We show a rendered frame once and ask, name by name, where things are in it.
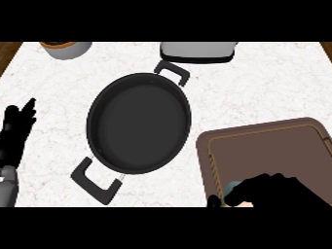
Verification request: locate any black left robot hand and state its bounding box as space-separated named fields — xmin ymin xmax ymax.
xmin=0 ymin=97 xmax=37 ymax=178

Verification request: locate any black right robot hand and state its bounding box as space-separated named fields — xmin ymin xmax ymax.
xmin=205 ymin=172 xmax=332 ymax=208

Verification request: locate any teal frosted cupcake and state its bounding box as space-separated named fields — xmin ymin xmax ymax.
xmin=221 ymin=180 xmax=254 ymax=208

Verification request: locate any brown tray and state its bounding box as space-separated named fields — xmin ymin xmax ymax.
xmin=193 ymin=117 xmax=332 ymax=208

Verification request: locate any grey plant pot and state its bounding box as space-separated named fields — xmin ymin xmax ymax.
xmin=38 ymin=41 xmax=93 ymax=61

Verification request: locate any white appliance with black base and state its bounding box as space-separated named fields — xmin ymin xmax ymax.
xmin=158 ymin=41 xmax=240 ymax=65

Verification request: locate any black two-handled pot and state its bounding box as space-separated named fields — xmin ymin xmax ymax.
xmin=69 ymin=59 xmax=193 ymax=206

